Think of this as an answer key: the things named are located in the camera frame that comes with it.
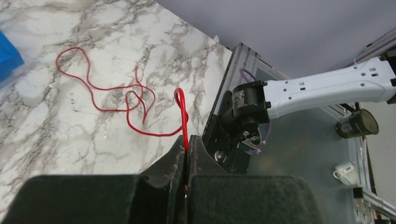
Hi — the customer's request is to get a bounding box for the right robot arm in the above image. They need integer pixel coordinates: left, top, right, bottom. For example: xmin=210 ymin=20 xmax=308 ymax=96
xmin=219 ymin=57 xmax=396 ymax=135

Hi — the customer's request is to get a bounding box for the dark cylindrical can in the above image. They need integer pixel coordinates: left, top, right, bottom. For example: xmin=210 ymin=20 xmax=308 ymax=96
xmin=335 ymin=109 xmax=379 ymax=139

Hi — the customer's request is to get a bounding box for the white mug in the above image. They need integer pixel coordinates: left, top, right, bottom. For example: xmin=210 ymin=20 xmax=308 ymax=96
xmin=332 ymin=162 xmax=359 ymax=186

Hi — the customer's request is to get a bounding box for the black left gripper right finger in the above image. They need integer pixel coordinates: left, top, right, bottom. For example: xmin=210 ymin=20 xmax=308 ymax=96
xmin=187 ymin=135 xmax=323 ymax=224

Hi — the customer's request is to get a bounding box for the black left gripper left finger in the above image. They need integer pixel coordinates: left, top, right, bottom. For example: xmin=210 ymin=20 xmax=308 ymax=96
xmin=2 ymin=137 xmax=185 ymax=224

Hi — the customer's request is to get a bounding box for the blue plastic bin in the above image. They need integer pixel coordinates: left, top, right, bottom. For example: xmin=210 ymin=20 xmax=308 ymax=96
xmin=0 ymin=31 xmax=24 ymax=82

